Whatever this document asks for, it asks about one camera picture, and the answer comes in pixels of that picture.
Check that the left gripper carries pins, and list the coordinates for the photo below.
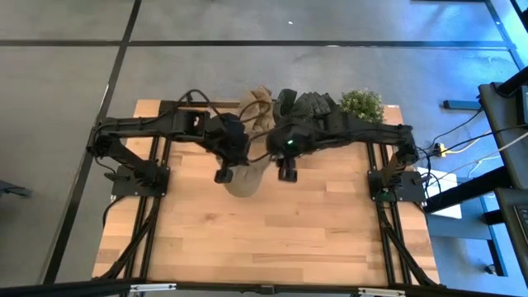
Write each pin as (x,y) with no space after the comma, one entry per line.
(229,140)

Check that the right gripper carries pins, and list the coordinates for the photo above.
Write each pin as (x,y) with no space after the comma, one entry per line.
(290,142)

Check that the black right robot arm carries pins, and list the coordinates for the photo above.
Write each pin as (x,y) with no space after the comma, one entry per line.
(363,132)

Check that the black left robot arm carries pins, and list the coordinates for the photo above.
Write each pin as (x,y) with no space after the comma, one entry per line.
(144,123)

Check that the green potted plant black pot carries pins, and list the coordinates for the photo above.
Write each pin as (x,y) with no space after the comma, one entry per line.
(363,105)

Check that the black crossbeam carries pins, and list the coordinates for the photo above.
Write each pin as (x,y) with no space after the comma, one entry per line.
(214,290)

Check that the yellow plug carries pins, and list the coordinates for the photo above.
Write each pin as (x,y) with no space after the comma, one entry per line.
(442,149)

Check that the white box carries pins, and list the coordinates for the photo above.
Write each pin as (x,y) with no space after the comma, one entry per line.
(449,211)

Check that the black diagonal beam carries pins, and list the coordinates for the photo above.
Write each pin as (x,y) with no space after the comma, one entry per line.
(466,190)

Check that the teal bar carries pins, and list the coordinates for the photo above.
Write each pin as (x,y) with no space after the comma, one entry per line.
(462,105)

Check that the dark floor object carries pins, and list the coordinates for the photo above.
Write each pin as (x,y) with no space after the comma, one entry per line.
(12,189)

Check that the dark grey desk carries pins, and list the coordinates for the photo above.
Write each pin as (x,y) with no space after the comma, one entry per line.
(507,247)
(501,123)

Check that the black keyboard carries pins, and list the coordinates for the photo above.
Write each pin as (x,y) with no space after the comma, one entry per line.
(523,222)

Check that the black aluminium table frame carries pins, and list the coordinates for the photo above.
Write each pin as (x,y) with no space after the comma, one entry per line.
(370,158)

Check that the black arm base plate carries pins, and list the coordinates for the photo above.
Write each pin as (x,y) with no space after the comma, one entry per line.
(412,194)
(123,190)

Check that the silver metal bracket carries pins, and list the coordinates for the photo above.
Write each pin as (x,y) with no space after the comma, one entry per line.
(152,287)
(381,291)

